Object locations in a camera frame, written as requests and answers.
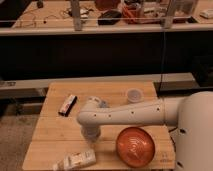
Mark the black pouch on shelf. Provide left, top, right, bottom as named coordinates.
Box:
left=98, top=10, right=122, bottom=25

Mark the right metal frame post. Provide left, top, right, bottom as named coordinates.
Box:
left=163, top=0, right=177, bottom=29

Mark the orange tool on shelf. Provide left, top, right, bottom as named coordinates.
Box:
left=122, top=3, right=144, bottom=24

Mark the left metal frame post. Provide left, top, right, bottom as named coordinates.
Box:
left=70, top=0, right=82, bottom=31

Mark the small blue object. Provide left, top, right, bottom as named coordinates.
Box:
left=100, top=101, right=109, bottom=108

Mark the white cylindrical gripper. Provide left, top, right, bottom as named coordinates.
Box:
left=81, top=126, right=101, bottom=142

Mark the clear plastic cup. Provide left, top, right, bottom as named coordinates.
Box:
left=126, top=88, right=143, bottom=103

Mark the black hanging cable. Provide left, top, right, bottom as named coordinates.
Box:
left=157, top=26, right=167, bottom=92

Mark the orange ceramic bowl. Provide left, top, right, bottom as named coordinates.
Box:
left=116, top=127, right=155, bottom=168

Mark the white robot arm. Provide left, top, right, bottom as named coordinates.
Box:
left=77, top=91, right=213, bottom=171

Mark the wooden table board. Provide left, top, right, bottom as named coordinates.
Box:
left=22, top=81, right=175, bottom=171

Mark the metal frame post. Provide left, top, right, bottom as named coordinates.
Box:
left=70, top=0, right=82, bottom=31
left=163, top=0, right=177, bottom=29

